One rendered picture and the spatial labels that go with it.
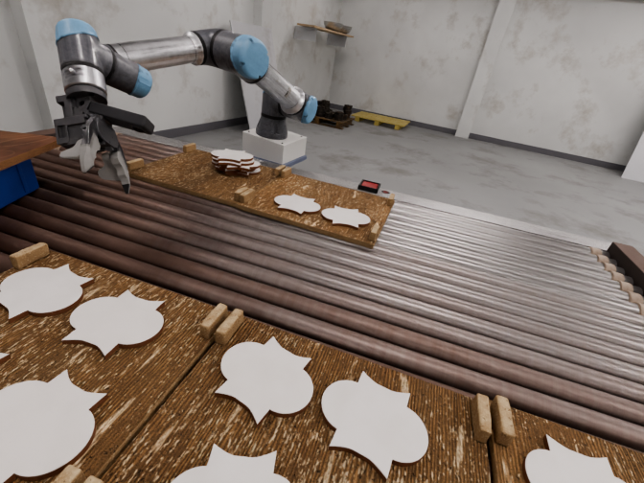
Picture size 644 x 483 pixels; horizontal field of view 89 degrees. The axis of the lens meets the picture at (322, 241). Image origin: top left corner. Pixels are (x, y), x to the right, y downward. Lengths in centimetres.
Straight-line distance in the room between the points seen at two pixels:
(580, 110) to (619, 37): 130
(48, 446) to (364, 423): 36
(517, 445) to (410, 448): 16
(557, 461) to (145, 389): 54
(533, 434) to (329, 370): 29
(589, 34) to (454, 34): 245
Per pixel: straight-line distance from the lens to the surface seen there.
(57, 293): 70
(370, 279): 77
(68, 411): 53
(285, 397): 49
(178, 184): 112
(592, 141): 919
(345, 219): 94
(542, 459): 57
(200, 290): 69
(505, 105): 887
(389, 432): 49
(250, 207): 97
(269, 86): 132
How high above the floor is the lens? 135
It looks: 30 degrees down
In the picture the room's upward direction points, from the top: 9 degrees clockwise
